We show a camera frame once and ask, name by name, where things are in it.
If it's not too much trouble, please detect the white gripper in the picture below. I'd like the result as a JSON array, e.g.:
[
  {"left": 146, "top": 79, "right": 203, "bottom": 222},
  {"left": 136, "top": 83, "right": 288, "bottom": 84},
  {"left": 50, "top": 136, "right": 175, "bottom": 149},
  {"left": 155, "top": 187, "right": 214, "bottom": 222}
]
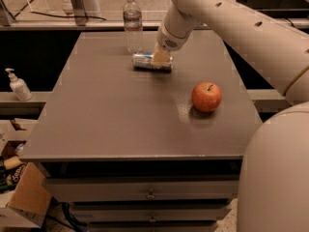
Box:
[{"left": 151, "top": 22, "right": 188, "bottom": 70}]

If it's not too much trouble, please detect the silver blue redbull can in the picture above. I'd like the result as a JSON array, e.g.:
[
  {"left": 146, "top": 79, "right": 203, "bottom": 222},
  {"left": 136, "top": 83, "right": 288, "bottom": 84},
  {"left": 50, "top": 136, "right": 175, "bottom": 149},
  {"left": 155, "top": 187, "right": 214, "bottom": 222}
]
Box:
[{"left": 131, "top": 51, "right": 174, "bottom": 73}]

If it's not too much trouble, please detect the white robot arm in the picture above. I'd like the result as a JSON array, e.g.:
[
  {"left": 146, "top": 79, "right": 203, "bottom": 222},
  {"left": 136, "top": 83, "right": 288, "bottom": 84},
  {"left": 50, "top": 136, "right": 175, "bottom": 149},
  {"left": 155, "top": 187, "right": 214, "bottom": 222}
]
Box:
[{"left": 153, "top": 0, "right": 309, "bottom": 232}]

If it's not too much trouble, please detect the clear plastic water bottle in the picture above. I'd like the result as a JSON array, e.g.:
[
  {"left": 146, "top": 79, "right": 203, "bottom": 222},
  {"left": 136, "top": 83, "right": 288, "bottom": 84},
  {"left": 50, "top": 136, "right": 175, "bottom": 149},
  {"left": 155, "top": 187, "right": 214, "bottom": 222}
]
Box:
[{"left": 123, "top": 0, "right": 143, "bottom": 53}]

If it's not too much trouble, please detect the red apple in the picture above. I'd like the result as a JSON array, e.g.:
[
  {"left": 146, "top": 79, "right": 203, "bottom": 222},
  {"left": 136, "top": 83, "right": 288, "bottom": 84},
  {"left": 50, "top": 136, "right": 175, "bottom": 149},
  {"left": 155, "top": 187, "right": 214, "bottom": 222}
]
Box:
[{"left": 191, "top": 82, "right": 222, "bottom": 112}]

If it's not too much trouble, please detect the grey drawer cabinet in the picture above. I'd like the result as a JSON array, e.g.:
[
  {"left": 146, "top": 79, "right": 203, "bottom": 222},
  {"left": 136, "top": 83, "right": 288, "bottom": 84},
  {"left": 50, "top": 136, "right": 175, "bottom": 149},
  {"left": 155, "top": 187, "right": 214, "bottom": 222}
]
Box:
[{"left": 23, "top": 30, "right": 261, "bottom": 232}]

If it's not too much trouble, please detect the top drawer knob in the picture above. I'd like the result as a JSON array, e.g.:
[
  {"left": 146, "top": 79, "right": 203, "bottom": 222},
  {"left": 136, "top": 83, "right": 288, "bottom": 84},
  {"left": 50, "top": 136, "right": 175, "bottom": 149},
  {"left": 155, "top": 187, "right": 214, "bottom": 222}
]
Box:
[{"left": 146, "top": 190, "right": 155, "bottom": 200}]

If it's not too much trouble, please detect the drawer knob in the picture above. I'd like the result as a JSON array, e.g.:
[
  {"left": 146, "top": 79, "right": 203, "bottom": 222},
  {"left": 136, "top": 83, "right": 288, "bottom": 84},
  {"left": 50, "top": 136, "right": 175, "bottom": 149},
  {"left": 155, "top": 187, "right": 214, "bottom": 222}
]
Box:
[
  {"left": 146, "top": 190, "right": 155, "bottom": 200},
  {"left": 149, "top": 215, "right": 156, "bottom": 223}
]

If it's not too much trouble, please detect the white pump soap bottle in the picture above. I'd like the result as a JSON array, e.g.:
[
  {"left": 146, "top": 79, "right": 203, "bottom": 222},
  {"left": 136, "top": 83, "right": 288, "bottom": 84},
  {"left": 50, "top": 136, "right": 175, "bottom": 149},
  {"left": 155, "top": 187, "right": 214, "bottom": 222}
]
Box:
[{"left": 5, "top": 68, "right": 32, "bottom": 102}]

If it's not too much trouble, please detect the cardboard box with items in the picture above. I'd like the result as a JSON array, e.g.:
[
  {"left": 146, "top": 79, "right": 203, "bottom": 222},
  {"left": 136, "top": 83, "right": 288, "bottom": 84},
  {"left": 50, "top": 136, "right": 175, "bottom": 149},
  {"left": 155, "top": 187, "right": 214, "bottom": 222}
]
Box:
[{"left": 0, "top": 118, "right": 51, "bottom": 228}]

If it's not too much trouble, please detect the black cable behind glass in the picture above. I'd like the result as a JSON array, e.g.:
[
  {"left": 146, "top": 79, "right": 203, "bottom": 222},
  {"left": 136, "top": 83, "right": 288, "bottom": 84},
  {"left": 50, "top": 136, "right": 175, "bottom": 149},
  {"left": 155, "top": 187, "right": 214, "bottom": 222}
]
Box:
[{"left": 31, "top": 11, "right": 108, "bottom": 22}]

